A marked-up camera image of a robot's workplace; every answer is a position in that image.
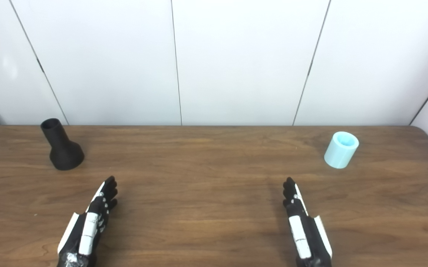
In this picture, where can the light blue cylinder cup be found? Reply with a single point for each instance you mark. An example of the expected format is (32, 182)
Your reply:
(340, 152)

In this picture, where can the black funnel-shaped nozzle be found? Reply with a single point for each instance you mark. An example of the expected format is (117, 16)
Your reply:
(65, 154)

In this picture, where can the black and white right hand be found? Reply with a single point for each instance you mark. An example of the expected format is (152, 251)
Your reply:
(305, 233)

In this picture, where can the black and white left hand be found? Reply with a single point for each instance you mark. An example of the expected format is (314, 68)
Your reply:
(88, 230)

